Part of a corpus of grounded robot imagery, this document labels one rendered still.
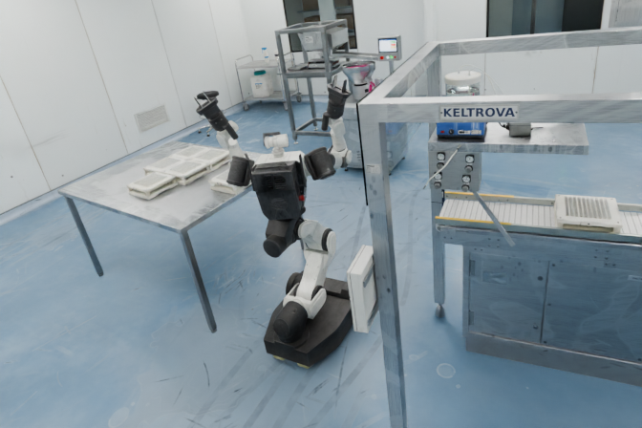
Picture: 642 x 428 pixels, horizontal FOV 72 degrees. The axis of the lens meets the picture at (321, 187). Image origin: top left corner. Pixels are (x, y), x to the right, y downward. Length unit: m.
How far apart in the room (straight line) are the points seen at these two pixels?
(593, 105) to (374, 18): 6.37
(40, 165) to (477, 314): 5.24
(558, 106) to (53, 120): 5.82
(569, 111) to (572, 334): 1.57
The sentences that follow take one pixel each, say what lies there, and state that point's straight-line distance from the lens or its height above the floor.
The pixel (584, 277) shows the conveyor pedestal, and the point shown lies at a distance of 2.40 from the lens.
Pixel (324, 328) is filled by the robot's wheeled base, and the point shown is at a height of 0.17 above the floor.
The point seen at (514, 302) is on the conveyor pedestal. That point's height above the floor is 0.41.
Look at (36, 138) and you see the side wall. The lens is 6.28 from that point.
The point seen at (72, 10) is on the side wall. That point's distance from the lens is 6.64.
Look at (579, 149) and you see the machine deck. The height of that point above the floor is 1.28.
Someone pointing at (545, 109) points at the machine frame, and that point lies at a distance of 1.26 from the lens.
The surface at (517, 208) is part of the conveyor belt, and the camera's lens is 2.40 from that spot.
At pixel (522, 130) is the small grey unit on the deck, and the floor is 1.32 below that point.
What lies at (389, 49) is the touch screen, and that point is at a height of 1.26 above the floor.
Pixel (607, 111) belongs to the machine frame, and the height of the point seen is 1.64.
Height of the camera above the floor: 2.02
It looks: 25 degrees down
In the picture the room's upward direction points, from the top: 8 degrees counter-clockwise
